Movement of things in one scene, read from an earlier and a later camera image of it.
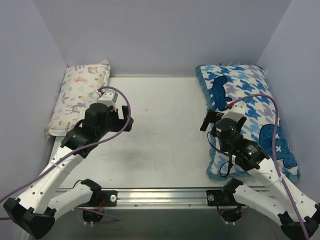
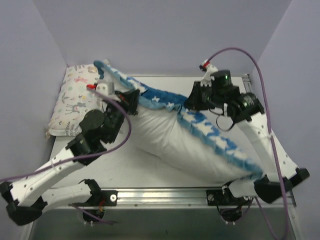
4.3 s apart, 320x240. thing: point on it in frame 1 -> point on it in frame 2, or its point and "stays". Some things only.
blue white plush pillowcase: x=223 y=84 -> x=203 y=124
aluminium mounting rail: x=156 y=198 stays
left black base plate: x=107 y=198 stays
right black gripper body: x=210 y=117 -> x=197 y=93
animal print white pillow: x=79 y=88 stays
